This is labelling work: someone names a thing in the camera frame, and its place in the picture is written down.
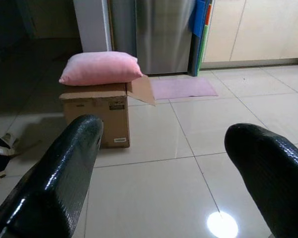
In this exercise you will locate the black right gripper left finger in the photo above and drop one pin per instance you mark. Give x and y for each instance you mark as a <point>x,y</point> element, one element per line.
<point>54,178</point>

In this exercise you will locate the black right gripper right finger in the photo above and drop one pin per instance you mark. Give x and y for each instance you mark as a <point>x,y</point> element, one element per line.
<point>275,178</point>

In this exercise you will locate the brown cardboard box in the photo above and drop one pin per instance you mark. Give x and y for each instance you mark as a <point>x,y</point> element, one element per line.
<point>114,111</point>

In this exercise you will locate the pink pillow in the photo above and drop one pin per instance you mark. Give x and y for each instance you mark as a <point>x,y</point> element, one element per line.
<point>101,68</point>

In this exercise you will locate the pink floor mat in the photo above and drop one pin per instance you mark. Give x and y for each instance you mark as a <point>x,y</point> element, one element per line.
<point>183,88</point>

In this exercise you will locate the cream cabinet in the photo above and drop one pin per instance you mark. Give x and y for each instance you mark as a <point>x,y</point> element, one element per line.
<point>263,29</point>

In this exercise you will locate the green plastic board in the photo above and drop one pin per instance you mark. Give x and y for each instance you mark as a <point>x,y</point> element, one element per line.
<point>204,44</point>

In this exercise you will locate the orange plastic board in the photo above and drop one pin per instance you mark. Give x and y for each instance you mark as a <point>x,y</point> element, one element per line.
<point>208,15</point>

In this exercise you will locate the stainless steel fridge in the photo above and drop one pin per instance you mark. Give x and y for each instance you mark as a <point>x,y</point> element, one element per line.
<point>161,37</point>

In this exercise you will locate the blue plastic board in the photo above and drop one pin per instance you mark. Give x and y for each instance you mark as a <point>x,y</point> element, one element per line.
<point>201,17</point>

